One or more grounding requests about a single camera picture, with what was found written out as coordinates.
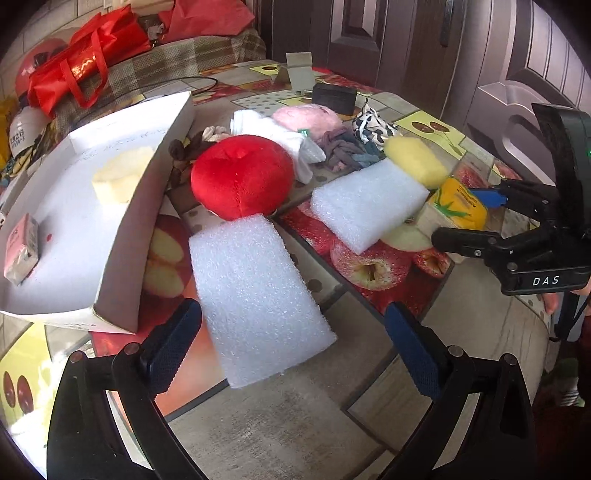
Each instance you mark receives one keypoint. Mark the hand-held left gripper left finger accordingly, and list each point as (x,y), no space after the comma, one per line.
(173,346)

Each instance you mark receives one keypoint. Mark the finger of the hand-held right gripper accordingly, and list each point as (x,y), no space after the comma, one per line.
(461,240)
(489,196)

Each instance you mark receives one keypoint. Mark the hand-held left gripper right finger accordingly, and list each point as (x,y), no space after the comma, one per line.
(411,350)

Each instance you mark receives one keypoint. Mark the yellow sponge packet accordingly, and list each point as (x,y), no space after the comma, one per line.
(461,207)

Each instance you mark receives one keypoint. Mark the large white foam block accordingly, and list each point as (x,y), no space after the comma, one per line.
(258,300)

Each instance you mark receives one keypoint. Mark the small white foam block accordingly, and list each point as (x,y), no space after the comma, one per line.
(364,203)

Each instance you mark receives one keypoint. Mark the black white patterned cloth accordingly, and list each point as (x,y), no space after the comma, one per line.
(371,124)

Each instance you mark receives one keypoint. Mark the white cardboard box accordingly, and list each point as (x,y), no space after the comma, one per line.
(69,240)

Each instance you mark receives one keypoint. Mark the red plush apple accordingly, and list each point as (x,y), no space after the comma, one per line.
(240,175)

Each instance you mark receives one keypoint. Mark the pink plush toy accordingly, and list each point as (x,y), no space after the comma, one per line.
(307,117)

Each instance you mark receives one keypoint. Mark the white sock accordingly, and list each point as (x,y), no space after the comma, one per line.
(277,136)

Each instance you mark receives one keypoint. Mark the person's right hand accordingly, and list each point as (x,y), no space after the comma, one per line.
(550,304)

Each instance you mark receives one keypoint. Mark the fruit print tablecloth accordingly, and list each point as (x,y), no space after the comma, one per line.
(323,438)

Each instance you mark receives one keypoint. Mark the striped cloth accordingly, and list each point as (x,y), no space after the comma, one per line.
(570,387)

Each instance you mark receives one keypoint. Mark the dark brown door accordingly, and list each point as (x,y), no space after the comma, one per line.
(415,41)

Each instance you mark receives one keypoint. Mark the pale yellow sponge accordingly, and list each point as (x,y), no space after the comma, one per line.
(122,177)

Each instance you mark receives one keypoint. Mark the pink tissue packet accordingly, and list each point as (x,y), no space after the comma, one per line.
(21,247)

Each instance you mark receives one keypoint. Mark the black box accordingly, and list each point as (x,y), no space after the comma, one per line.
(334,97)

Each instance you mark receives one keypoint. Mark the pale scrunchie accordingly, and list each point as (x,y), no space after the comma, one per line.
(217,133)

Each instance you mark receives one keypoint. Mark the white card stand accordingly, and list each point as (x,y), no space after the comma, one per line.
(299,69)

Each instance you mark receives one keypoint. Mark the white helmet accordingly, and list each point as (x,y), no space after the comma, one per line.
(25,134)

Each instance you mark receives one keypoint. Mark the yellow bag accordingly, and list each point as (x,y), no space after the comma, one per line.
(4,120)

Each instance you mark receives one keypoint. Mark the plaid sofa cover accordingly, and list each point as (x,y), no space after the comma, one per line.
(184,60)

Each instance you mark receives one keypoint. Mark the red tote bag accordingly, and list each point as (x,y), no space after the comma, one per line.
(87,55)

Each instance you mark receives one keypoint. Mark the red cloth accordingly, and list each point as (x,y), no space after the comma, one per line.
(207,18)

